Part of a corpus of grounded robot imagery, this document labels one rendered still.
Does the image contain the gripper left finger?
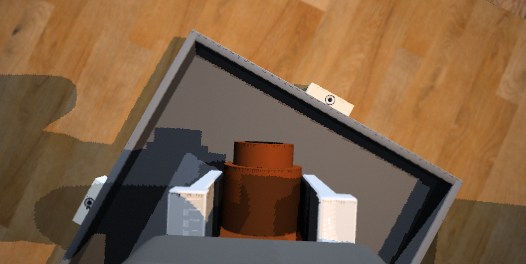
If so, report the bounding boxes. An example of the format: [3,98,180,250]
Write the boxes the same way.
[166,170,224,237]

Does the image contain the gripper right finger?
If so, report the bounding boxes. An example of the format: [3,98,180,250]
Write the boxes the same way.
[299,175,357,243]

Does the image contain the grey rectangular tray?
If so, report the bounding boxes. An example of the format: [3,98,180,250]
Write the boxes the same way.
[60,29,464,264]

